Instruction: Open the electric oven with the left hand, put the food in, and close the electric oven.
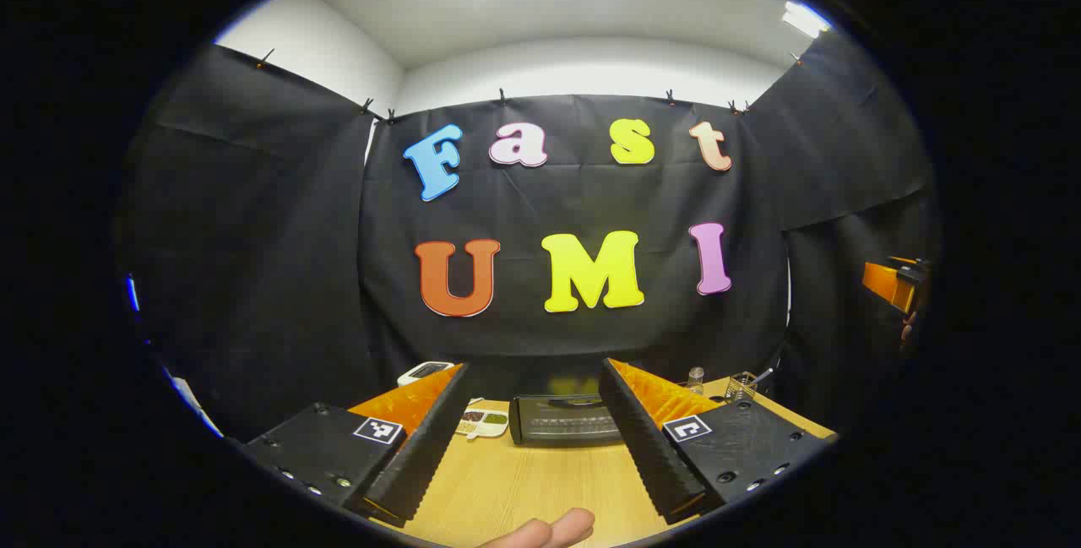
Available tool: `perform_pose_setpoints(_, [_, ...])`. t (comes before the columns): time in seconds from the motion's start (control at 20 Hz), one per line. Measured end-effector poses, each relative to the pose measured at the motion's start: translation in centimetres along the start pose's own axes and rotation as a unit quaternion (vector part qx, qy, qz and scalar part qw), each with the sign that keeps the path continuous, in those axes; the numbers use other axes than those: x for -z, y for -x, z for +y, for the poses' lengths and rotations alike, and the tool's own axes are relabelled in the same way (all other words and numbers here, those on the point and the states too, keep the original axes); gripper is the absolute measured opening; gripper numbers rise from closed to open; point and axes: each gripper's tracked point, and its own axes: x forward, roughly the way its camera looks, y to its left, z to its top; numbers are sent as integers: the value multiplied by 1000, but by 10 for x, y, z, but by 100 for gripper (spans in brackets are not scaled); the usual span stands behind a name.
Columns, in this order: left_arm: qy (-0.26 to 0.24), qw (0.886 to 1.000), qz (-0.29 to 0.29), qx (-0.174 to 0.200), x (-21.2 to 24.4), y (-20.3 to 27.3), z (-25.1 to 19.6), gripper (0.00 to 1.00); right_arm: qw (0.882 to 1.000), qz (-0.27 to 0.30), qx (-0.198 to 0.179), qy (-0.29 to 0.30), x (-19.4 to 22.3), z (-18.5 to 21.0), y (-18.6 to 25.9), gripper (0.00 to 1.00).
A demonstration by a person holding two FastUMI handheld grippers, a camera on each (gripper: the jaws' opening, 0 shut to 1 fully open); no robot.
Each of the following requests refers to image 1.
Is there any black electric oven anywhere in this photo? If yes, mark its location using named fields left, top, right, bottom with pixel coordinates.
left=498, top=358, right=627, bottom=448

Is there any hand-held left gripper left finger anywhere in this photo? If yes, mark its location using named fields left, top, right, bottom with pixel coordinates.
left=241, top=362, right=472, bottom=529

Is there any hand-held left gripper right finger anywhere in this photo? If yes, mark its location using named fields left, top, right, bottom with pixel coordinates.
left=598, top=358, right=837, bottom=526

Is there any white toaster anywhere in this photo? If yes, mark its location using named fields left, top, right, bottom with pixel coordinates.
left=397, top=361, right=457, bottom=387

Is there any small ceiling light panel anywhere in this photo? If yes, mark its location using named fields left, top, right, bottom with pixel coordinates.
left=781, top=1, right=833, bottom=38

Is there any black backdrop cloth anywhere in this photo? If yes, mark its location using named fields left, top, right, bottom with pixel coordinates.
left=114, top=31, right=942, bottom=443

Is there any row of small cloth clips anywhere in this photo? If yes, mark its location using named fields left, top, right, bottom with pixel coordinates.
left=256, top=48, right=803, bottom=123

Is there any white divided snack dish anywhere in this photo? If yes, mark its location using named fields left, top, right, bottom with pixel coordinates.
left=456, top=407, right=510, bottom=440

